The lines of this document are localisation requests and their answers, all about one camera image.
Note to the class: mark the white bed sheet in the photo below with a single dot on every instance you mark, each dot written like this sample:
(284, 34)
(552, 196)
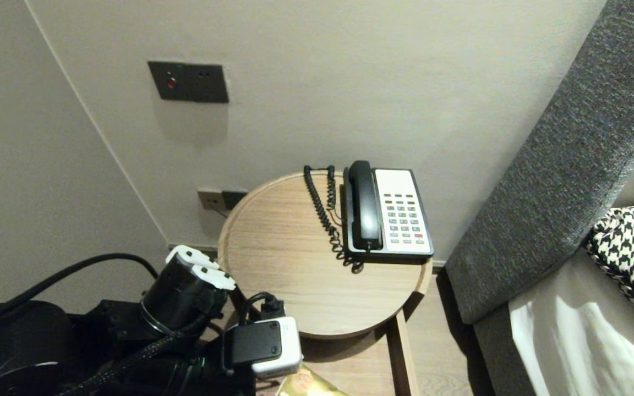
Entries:
(586, 341)

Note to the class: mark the grey fabric headboard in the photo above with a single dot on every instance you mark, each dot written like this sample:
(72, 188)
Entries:
(559, 165)

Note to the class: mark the black telephone handset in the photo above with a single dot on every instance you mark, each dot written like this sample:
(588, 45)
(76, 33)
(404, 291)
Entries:
(364, 206)

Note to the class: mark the black and white desk telephone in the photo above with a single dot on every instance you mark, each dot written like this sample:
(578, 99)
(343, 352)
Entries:
(402, 184)

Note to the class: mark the gold tissue pack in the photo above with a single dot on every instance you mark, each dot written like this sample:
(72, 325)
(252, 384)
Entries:
(309, 385)

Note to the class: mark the grey wall baseboard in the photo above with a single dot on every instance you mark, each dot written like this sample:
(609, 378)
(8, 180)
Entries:
(207, 248)

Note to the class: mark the grey upholstered bed frame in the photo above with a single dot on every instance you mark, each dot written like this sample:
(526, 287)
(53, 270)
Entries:
(498, 357)

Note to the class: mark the round wooden bedside table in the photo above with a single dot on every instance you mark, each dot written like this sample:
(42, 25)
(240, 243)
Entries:
(295, 264)

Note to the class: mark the dark wall switch panel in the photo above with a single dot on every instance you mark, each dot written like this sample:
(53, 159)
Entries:
(190, 82)

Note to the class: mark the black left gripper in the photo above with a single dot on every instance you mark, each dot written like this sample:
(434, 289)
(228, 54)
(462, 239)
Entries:
(185, 302)

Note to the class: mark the beige wall data socket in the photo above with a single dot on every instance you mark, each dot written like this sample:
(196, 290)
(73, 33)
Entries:
(209, 200)

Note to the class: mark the dark wall power socket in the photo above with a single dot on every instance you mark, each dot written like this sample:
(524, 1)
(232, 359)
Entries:
(234, 199)

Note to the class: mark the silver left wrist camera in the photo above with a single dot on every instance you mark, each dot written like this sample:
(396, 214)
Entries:
(251, 344)

